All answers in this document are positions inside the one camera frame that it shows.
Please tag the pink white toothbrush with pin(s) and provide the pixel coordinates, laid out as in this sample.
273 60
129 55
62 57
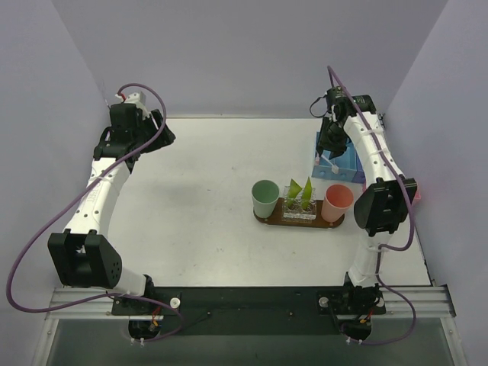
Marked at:
333 166

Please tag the blue plastic organizer box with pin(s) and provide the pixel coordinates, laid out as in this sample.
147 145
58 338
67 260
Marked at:
346 167

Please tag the green toothpaste tube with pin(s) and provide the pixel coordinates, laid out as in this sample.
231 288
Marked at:
307 192
293 190

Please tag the orange plastic cup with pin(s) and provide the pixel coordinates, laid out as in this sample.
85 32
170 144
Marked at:
337 200

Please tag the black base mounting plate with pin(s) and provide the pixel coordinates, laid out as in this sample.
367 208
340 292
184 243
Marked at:
255 311

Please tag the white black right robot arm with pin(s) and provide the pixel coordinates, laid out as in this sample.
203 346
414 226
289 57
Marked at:
384 209

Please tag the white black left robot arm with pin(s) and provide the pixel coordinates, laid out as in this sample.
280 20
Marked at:
131 117

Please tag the pink plastic drawer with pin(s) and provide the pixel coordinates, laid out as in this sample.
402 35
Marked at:
417 197

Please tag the green plastic cup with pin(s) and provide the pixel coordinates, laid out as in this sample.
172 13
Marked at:
265 194

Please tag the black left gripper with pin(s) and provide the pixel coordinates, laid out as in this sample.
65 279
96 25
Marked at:
158 127

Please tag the clear textured plastic holder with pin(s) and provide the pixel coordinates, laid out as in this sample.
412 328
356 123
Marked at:
293 211

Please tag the brown wooden oval tray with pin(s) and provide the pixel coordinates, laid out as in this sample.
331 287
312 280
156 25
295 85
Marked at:
277 219

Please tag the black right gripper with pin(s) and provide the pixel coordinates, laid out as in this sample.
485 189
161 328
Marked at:
332 138

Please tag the aluminium front rail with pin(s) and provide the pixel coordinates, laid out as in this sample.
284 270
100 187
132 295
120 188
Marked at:
429 302

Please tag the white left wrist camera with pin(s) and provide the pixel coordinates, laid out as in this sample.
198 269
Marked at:
137 98

